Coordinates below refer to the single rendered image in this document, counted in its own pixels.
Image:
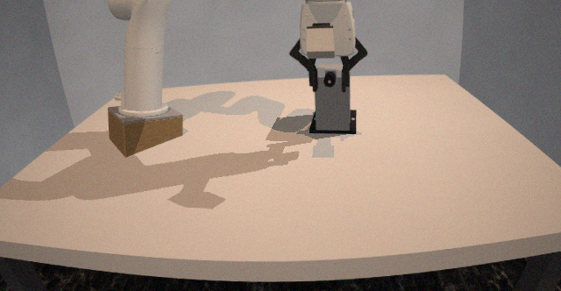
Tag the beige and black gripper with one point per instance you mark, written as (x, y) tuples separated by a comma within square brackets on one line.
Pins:
[(339, 15)]

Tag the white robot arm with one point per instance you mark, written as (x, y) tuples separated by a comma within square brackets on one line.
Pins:
[(143, 53)]

